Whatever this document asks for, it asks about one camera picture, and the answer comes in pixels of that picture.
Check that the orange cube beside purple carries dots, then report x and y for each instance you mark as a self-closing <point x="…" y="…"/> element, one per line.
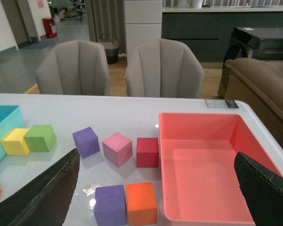
<point x="142" y="207"/>

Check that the grey chair left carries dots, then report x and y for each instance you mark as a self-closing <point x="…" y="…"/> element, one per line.
<point x="75" y="67"/>

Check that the teal plastic bin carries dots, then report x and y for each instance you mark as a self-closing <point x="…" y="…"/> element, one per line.
<point x="10" y="118"/>

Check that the grey curtain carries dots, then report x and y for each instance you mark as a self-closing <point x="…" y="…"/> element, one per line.
<point x="106" y="17"/>

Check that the grey chair right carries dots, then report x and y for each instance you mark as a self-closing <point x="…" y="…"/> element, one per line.
<point x="164" y="68"/>

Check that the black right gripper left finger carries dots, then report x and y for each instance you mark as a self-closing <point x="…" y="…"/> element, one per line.
<point x="46" y="199"/>

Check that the black appliance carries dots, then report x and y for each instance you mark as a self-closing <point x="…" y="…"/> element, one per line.
<point x="257" y="43"/>

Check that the pink foam cube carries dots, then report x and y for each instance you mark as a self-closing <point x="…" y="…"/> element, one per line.
<point x="118" y="149"/>

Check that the purple foam cube near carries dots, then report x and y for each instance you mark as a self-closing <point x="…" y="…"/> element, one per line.
<point x="110" y="206"/>

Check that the grey chair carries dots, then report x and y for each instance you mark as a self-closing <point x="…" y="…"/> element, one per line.
<point x="164" y="68"/>
<point x="75" y="67"/>

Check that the yellow foam cube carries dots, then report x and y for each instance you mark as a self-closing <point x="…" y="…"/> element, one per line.
<point x="14" y="142"/>

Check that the purple foam cube far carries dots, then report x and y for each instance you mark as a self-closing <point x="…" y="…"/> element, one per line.
<point x="86" y="142"/>

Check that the white drawer cabinet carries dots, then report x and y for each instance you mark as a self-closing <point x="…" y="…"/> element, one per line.
<point x="143" y="22"/>

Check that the brown sofa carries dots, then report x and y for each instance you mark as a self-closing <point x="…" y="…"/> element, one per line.
<point x="259" y="84"/>

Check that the green foam cube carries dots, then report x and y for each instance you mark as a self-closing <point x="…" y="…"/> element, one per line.
<point x="40" y="138"/>

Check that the dark woven basket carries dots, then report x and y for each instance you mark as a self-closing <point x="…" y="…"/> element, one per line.
<point x="111" y="46"/>

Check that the dark grey counter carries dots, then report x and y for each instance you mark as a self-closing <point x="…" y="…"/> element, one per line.
<point x="207" y="31"/>

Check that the dark red cube far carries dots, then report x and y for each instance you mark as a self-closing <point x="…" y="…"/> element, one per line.
<point x="147" y="152"/>

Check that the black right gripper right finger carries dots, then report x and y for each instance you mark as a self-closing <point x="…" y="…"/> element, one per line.
<point x="262" y="190"/>

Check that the table label sticker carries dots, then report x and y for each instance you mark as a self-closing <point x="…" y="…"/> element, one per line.
<point x="221" y="103"/>

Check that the white potted plant pot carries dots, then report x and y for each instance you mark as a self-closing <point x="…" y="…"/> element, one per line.
<point x="196" y="3"/>

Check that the purple foam cube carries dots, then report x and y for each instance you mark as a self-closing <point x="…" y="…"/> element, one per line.
<point x="86" y="142"/>
<point x="110" y="206"/>

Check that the coral plastic bin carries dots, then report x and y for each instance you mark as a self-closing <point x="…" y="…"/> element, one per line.
<point x="200" y="186"/>

